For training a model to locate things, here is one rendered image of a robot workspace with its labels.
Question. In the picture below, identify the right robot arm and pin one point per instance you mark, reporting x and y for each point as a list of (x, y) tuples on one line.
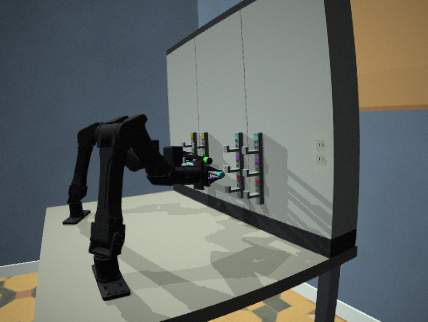
[(108, 230)]

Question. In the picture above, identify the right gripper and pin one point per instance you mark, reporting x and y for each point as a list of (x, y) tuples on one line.
[(199, 174)]

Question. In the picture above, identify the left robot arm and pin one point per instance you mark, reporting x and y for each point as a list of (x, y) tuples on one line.
[(78, 188)]

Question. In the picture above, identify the grey metal bar with teal end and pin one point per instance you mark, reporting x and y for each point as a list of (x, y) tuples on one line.
[(219, 174)]

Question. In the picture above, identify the light grey panel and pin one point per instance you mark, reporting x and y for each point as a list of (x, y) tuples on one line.
[(286, 68)]

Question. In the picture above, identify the black bar with green end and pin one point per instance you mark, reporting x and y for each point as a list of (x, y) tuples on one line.
[(208, 160)]

